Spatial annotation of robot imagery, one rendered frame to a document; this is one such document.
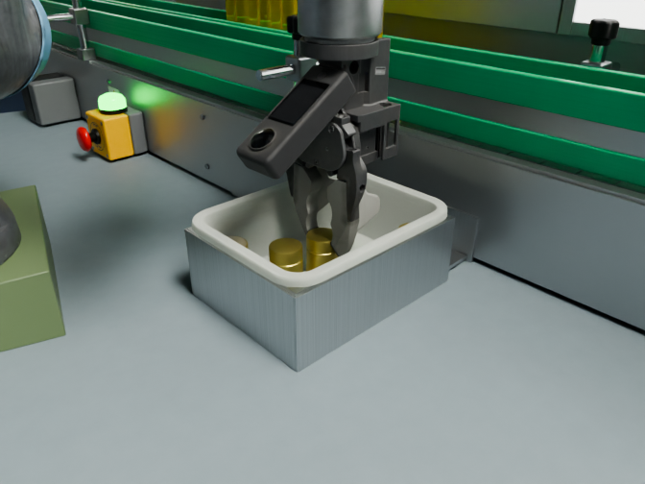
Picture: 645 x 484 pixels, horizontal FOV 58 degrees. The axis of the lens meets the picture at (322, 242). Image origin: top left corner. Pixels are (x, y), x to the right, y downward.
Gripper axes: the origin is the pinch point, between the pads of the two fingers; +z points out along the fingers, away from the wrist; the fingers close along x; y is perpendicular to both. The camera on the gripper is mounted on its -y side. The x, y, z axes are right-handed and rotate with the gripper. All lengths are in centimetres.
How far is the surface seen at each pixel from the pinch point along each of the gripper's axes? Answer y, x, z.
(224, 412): -18.7, -7.7, 5.5
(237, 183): 7.5, 24.7, 3.0
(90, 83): 9, 70, -3
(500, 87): 18.0, -7.9, -14.3
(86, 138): -1, 53, 1
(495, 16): 34.4, 3.1, -18.8
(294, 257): -4.6, -0.7, -0.3
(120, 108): 5, 52, -3
